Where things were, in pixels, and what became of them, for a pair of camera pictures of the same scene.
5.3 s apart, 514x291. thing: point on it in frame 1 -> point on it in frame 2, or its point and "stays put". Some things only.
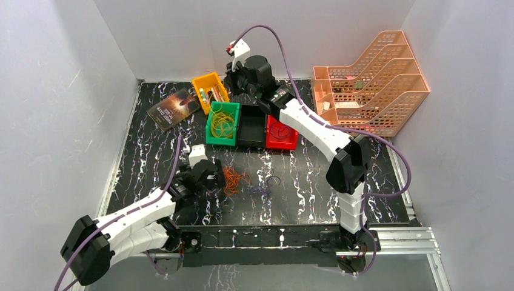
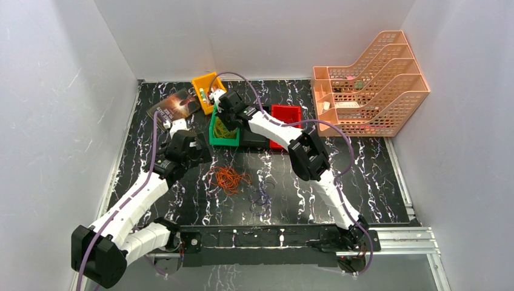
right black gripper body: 238,82 -> 227,119
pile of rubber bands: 231,179 stays put
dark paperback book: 174,109 stays put
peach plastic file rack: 376,93 stays put
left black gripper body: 216,174 -> 196,150
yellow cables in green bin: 222,125 stays put
